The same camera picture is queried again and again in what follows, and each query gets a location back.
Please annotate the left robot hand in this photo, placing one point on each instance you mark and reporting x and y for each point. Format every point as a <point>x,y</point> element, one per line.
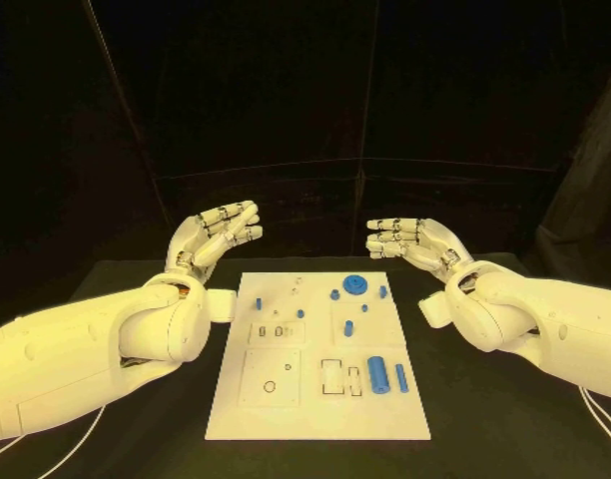
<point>215,235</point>

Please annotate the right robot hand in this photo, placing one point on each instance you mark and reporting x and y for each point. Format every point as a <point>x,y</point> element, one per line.
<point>420,239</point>

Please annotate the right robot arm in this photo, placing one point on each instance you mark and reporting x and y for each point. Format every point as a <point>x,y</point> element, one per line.
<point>565,329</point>

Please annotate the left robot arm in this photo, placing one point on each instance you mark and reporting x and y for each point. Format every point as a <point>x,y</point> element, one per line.
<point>69,344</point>

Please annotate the white task board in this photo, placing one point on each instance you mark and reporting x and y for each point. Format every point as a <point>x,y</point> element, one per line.
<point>317,359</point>

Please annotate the blue gear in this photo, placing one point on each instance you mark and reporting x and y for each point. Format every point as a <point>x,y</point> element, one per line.
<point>358,284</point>

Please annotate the thick blue cylinder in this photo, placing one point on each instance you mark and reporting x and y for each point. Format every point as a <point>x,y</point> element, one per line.
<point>379,374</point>

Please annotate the thin long blue cylinder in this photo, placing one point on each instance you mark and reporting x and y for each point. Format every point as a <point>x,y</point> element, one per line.
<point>402,378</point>

